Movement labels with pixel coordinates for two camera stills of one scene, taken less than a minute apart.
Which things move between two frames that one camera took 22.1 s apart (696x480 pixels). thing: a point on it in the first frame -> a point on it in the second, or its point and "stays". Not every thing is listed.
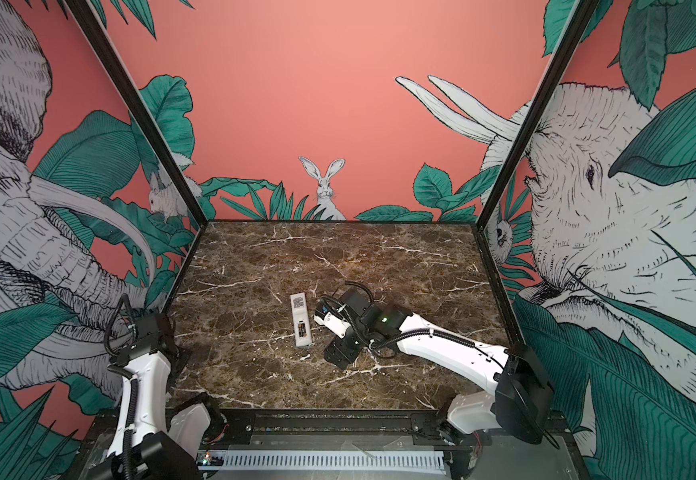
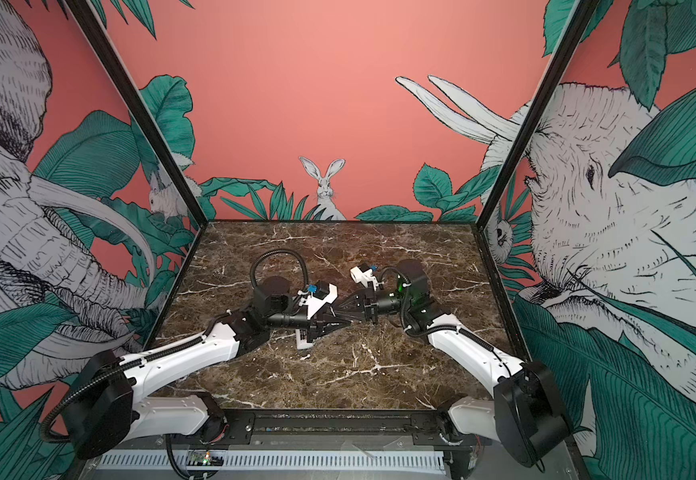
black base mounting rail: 220,426 stays
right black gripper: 337,349 -> 370,306
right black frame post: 581,13 stays
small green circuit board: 210,458 stays
